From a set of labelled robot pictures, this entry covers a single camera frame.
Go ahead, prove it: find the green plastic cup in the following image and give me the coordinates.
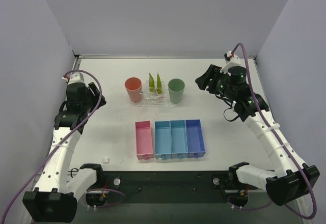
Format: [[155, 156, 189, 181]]
[[168, 78, 185, 104]]

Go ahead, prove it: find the orange plastic cup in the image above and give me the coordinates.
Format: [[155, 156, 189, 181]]
[[124, 77, 142, 103]]

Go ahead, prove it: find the yellow-green toothpaste tube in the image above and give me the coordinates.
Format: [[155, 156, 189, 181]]
[[156, 74, 162, 94], [149, 73, 156, 93]]

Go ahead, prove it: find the clear textured plastic box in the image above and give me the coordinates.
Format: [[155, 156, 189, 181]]
[[142, 80, 170, 104]]

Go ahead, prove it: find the pink toothbrush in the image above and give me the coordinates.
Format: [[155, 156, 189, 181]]
[[155, 90, 162, 99]]

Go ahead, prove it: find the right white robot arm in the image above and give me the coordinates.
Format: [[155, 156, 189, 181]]
[[195, 65, 320, 206]]

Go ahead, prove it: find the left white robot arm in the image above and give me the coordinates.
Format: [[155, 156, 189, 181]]
[[22, 82, 106, 223]]

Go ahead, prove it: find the clear textured oval tray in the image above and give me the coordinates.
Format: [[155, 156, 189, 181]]
[[132, 99, 182, 107]]

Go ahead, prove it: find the light blue bin middle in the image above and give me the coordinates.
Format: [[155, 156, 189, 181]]
[[171, 120, 188, 159]]

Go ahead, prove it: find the light blue bin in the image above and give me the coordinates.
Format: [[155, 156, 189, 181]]
[[171, 120, 188, 159], [154, 121, 172, 160]]

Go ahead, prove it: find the purple-blue storage bin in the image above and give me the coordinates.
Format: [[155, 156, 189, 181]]
[[185, 120, 206, 158]]

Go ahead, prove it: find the pink storage bin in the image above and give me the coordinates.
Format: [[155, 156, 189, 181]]
[[135, 121, 154, 160]]

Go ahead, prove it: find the small white cap piece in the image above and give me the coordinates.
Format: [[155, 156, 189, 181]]
[[102, 158, 110, 163]]

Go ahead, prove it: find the light blue bin left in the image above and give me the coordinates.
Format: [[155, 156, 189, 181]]
[[154, 121, 172, 160]]

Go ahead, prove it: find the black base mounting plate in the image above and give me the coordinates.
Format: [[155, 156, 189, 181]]
[[86, 171, 254, 208]]

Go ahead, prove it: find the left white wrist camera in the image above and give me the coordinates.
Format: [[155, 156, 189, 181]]
[[62, 72, 85, 85]]

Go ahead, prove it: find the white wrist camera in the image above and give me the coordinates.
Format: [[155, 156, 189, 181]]
[[62, 72, 85, 85], [220, 50, 241, 74]]

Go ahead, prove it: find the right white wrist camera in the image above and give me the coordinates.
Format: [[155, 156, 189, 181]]
[[220, 50, 241, 74]]

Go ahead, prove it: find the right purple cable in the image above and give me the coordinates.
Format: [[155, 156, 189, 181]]
[[229, 42, 317, 219]]

